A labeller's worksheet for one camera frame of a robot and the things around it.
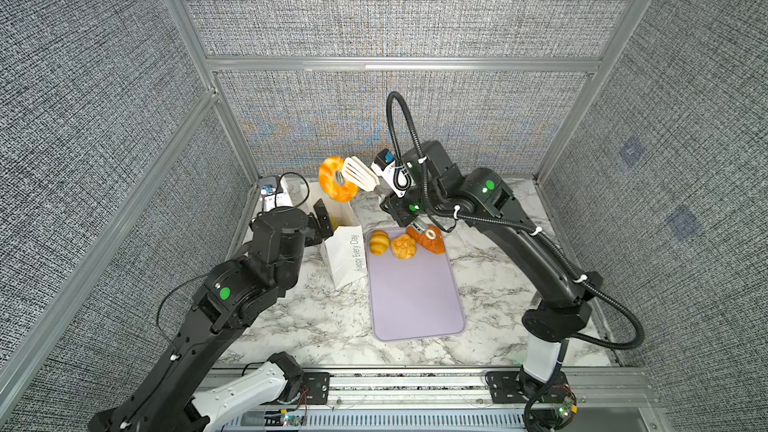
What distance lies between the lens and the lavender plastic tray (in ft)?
2.77

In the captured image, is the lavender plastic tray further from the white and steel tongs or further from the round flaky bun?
the white and steel tongs

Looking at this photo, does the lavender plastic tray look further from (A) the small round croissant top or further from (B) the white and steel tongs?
(B) the white and steel tongs

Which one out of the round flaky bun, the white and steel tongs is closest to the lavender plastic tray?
the round flaky bun
